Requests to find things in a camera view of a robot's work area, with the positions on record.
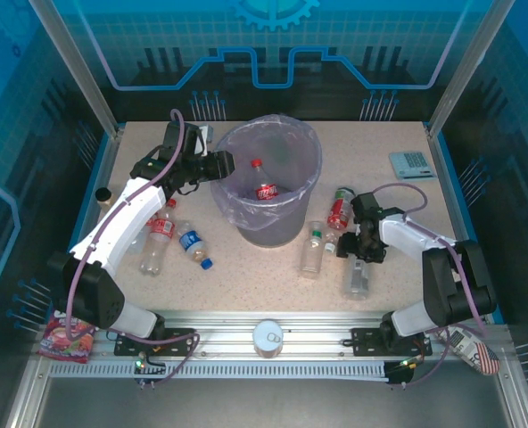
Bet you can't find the grey bin with plastic liner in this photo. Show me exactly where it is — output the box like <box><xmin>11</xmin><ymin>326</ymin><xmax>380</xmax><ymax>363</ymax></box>
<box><xmin>210</xmin><ymin>114</ymin><xmax>323</xmax><ymax>234</ymax></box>

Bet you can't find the red green plastic bottle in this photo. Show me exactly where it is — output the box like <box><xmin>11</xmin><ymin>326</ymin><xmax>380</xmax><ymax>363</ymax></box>
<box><xmin>326</xmin><ymin>186</ymin><xmax>357</xmax><ymax>232</ymax></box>

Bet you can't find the wide clear plastic bottle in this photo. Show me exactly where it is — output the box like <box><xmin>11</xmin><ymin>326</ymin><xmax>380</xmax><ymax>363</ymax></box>
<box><xmin>342</xmin><ymin>257</ymin><xmax>373</xmax><ymax>300</ymax></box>

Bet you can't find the clear bottle green cap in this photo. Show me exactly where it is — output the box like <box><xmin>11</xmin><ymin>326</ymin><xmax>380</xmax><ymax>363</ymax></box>
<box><xmin>299</xmin><ymin>221</ymin><xmax>326</xmax><ymax>280</ymax></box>

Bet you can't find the clear cola bottle red label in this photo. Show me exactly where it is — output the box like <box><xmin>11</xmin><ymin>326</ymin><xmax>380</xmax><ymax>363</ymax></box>
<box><xmin>249</xmin><ymin>158</ymin><xmax>292</xmax><ymax>202</ymax></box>
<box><xmin>138</xmin><ymin>199</ymin><xmax>177</xmax><ymax>276</ymax></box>

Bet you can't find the clear bottle blue label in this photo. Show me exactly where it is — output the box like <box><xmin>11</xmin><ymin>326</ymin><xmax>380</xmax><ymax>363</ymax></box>
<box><xmin>176</xmin><ymin>219</ymin><xmax>215</xmax><ymax>271</ymax></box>

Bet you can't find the clear crushed plastic bottle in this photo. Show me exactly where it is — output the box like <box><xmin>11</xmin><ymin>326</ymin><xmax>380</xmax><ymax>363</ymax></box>
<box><xmin>125</xmin><ymin>225</ymin><xmax>152</xmax><ymax>256</ymax></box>

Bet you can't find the gold jar black lid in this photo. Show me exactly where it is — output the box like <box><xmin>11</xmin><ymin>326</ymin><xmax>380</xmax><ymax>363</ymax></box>
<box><xmin>95</xmin><ymin>186</ymin><xmax>115</xmax><ymax>210</ymax></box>

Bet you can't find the silver tin can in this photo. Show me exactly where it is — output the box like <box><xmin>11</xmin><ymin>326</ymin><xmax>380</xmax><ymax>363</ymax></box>
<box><xmin>252</xmin><ymin>318</ymin><xmax>285</xmax><ymax>359</ymax></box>

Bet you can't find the small black circuit board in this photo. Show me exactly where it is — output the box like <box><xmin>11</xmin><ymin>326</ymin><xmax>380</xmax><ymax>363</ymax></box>
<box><xmin>133</xmin><ymin>356</ymin><xmax>167</xmax><ymax>385</ymax></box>
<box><xmin>386</xmin><ymin>356</ymin><xmax>419</xmax><ymax>388</ymax></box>

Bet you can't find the red candy bag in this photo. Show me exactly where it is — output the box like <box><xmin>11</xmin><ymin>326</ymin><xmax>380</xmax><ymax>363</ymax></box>
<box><xmin>36</xmin><ymin>309</ymin><xmax>98</xmax><ymax>365</ymax></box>

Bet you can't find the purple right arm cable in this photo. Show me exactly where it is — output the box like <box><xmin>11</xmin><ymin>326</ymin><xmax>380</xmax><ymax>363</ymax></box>
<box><xmin>373</xmin><ymin>181</ymin><xmax>492</xmax><ymax>388</ymax></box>

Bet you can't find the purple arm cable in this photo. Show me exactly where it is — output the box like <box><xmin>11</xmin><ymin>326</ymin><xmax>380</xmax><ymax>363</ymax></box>
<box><xmin>373</xmin><ymin>181</ymin><xmax>492</xmax><ymax>388</ymax></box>
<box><xmin>65</xmin><ymin>109</ymin><xmax>202</xmax><ymax>388</ymax></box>

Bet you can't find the aluminium mounting rail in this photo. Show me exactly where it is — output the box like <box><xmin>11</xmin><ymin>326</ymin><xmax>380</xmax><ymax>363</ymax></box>
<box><xmin>40</xmin><ymin>309</ymin><xmax>510</xmax><ymax>363</ymax></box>

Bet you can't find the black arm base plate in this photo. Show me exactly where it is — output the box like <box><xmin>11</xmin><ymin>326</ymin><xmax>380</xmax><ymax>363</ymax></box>
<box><xmin>351</xmin><ymin>327</ymin><xmax>433</xmax><ymax>358</ymax></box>
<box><xmin>113</xmin><ymin>327</ymin><xmax>197</xmax><ymax>358</ymax></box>

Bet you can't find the aluminium frame post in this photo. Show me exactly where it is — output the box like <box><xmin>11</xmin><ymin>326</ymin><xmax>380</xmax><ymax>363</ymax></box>
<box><xmin>28</xmin><ymin>0</ymin><xmax>125</xmax><ymax>137</ymax></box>
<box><xmin>425</xmin><ymin>0</ymin><xmax>500</xmax><ymax>137</ymax></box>

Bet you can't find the white slotted cable duct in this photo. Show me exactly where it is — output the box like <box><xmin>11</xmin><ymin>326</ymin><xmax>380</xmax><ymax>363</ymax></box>
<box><xmin>47</xmin><ymin>359</ymin><xmax>390</xmax><ymax>381</ymax></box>

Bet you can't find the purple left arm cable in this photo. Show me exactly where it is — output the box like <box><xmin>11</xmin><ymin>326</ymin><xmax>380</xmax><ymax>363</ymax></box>
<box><xmin>65</xmin><ymin>109</ymin><xmax>202</xmax><ymax>388</ymax></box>

